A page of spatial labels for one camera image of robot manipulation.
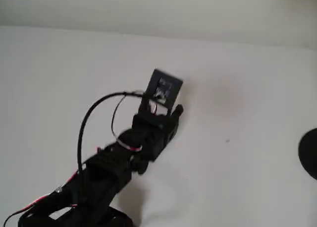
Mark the black wrist camera board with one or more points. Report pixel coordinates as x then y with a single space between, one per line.
163 88

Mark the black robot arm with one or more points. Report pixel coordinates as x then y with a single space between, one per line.
99 177

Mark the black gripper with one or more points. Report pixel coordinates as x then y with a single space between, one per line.
173 124

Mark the round black object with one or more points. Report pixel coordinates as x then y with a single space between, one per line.
309 152

